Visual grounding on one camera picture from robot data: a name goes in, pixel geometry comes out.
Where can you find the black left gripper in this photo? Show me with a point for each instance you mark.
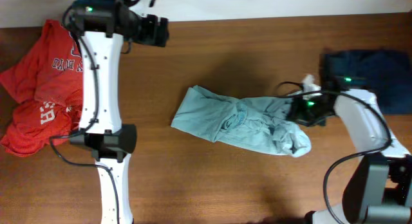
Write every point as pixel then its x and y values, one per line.
pixel 154 37

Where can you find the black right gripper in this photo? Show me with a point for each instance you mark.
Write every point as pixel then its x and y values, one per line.
pixel 300 115

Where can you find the light grey-blue t-shirt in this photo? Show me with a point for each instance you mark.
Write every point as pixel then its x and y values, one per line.
pixel 256 124

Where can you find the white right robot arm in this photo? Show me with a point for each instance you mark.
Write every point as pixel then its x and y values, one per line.
pixel 379 191

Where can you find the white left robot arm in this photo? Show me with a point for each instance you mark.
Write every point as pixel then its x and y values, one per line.
pixel 102 28

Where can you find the folded dark navy garment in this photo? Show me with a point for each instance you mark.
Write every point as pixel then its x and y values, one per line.
pixel 387 73

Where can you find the red printed t-shirt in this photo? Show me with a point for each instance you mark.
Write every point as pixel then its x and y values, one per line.
pixel 47 85

